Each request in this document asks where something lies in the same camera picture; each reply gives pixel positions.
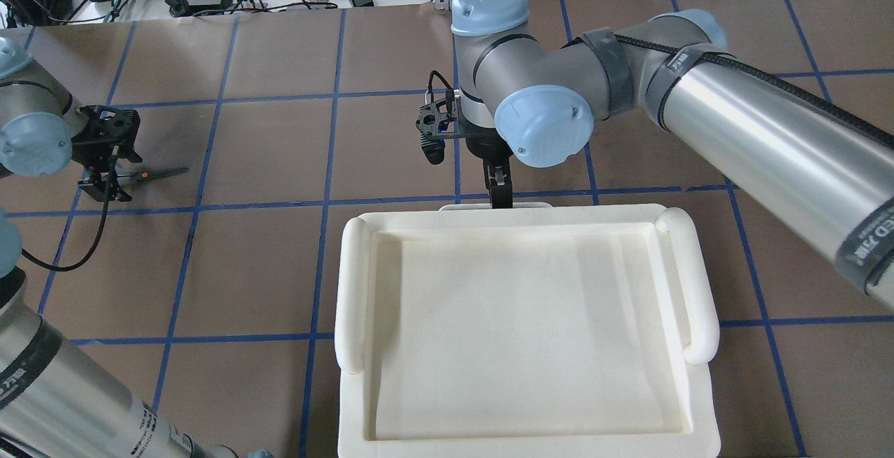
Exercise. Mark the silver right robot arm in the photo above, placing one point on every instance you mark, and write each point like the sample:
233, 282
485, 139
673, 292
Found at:
823, 172

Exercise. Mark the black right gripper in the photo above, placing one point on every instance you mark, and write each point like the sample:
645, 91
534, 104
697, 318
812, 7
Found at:
494, 178

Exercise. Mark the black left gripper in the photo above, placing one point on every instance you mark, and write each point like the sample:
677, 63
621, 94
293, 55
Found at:
96, 153

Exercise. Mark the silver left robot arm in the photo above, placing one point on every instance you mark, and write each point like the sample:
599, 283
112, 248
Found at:
56, 400

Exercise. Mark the cream plastic tray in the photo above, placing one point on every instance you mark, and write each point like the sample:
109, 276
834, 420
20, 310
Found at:
545, 332

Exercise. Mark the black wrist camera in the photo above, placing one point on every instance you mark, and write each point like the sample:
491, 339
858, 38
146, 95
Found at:
433, 124

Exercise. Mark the orange grey scissors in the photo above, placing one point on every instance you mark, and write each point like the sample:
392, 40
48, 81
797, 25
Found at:
138, 175

